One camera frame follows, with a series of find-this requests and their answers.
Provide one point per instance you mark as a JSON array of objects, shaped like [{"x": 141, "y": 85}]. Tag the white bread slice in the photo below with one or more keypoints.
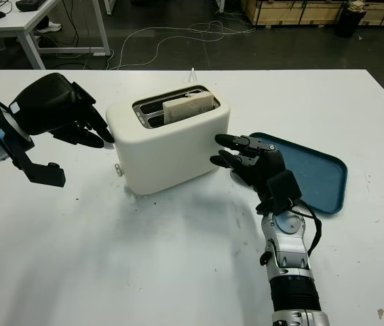
[{"x": 187, "y": 107}]

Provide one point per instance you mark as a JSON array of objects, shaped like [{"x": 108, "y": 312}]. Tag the black waste bin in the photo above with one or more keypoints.
[{"x": 349, "y": 22}]

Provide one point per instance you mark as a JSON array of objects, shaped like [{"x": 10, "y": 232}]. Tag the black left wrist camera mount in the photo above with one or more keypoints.
[{"x": 47, "y": 175}]

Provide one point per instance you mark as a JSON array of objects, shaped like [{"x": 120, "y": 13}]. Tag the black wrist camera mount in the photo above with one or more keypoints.
[
  {"x": 47, "y": 175},
  {"x": 283, "y": 190}
]

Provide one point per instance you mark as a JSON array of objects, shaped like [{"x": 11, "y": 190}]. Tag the white shoe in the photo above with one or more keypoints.
[{"x": 49, "y": 28}]

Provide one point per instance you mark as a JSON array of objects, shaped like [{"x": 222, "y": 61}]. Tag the white two-slot toaster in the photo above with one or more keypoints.
[{"x": 171, "y": 156}]

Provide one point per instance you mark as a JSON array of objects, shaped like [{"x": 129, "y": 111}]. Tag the wooden crate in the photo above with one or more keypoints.
[{"x": 297, "y": 12}]

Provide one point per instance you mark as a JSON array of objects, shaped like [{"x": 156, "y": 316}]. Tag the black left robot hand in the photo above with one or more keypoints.
[{"x": 49, "y": 105}]

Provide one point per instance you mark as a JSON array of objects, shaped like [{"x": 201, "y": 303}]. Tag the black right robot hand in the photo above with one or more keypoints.
[{"x": 263, "y": 163}]

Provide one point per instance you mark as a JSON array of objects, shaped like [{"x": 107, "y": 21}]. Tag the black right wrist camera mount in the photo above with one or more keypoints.
[{"x": 283, "y": 190}]

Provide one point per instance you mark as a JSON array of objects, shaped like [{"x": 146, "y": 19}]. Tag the white office desk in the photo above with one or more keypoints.
[{"x": 19, "y": 20}]

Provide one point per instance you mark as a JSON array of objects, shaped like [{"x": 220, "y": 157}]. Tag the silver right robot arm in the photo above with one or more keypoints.
[{"x": 290, "y": 265}]

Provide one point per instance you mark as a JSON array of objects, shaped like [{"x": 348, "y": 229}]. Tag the blue rectangular tray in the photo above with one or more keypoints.
[{"x": 317, "y": 176}]

